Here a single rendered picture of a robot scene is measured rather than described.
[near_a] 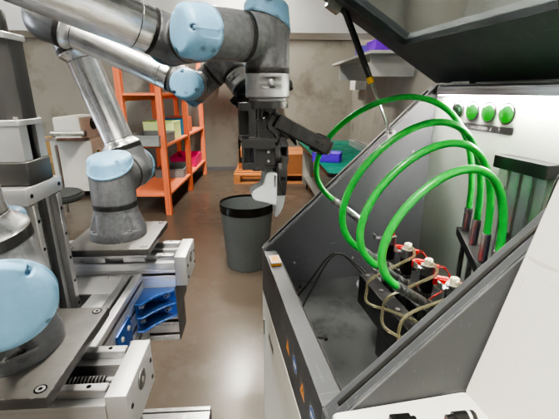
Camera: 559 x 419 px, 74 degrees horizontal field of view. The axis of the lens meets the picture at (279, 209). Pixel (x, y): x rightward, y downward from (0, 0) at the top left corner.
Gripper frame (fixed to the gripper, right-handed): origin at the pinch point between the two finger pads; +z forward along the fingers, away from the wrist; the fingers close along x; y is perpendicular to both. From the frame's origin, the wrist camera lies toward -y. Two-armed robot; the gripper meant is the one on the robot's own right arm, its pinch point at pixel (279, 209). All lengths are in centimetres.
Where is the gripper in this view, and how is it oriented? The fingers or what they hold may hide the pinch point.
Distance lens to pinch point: 70.9
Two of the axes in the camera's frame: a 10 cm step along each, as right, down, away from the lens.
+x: 1.9, 3.0, -9.4
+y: -9.8, 0.6, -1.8
